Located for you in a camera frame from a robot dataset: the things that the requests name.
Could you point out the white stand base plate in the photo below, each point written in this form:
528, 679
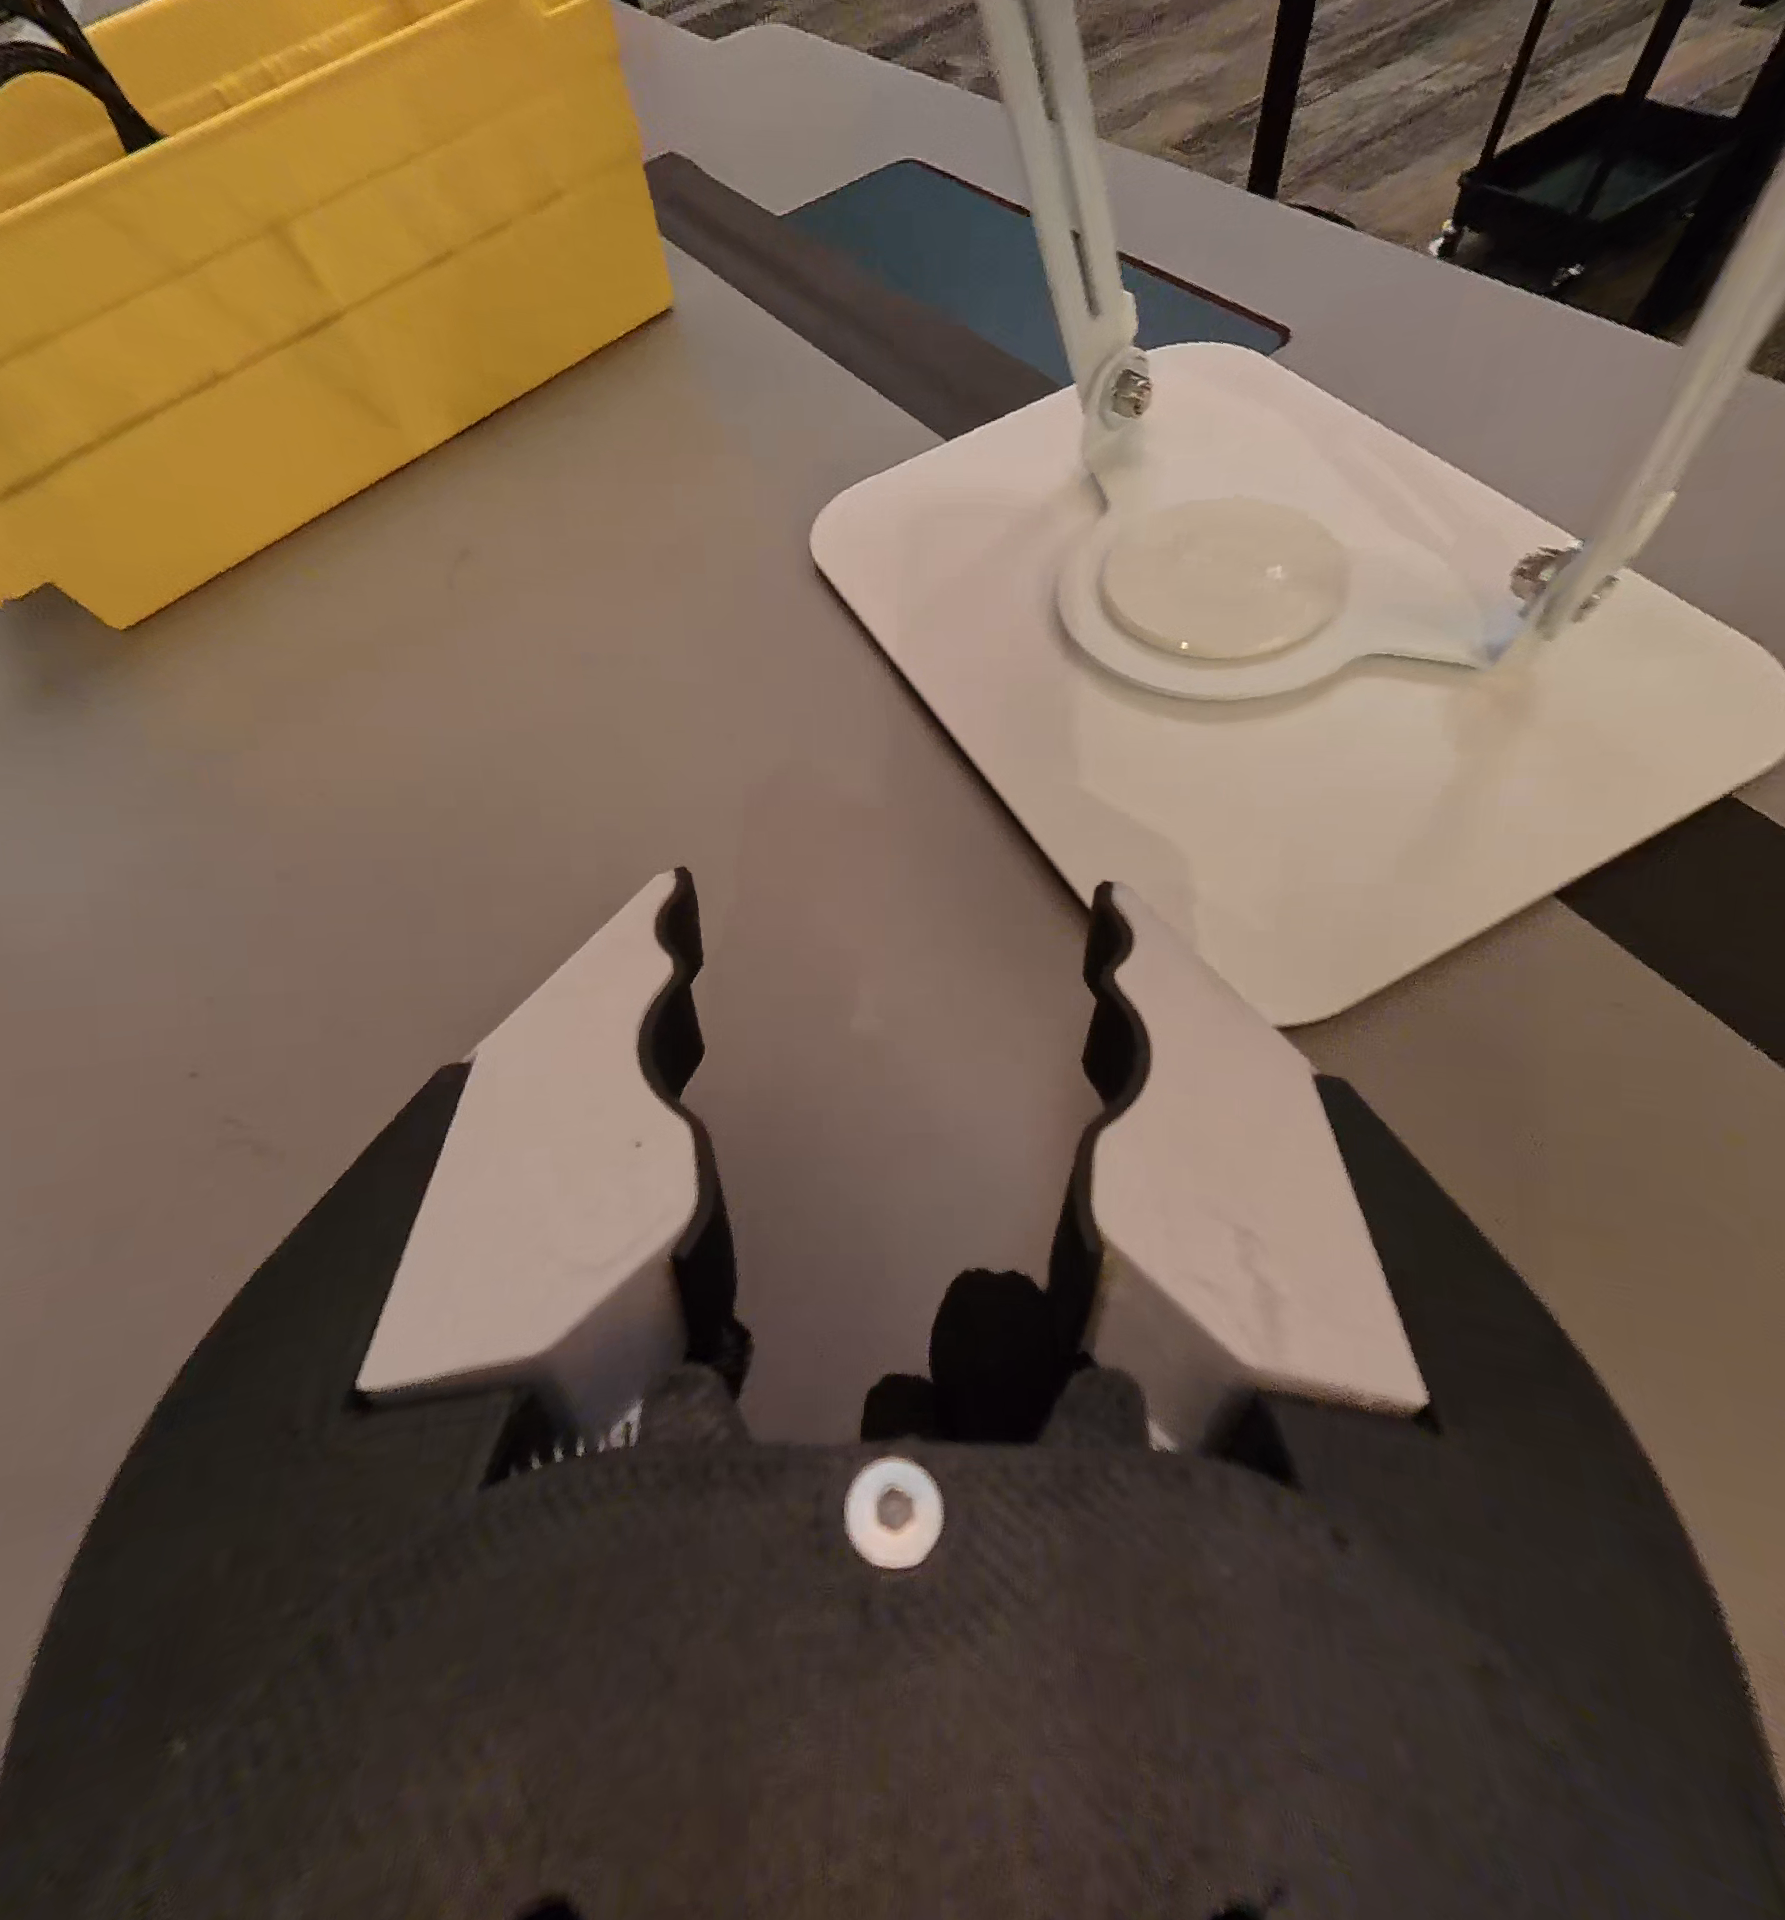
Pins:
1282, 839

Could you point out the person's right hand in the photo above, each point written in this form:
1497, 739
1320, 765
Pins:
998, 1351

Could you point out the black utility cart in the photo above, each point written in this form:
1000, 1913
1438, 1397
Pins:
1582, 166

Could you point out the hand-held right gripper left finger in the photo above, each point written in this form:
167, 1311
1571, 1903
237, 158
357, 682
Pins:
547, 1184

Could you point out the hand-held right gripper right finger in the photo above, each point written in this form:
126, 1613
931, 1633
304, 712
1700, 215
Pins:
1237, 1201

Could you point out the wooden desk black frame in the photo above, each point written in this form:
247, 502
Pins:
1282, 92

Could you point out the yellow plastic bin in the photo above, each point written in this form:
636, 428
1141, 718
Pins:
307, 329

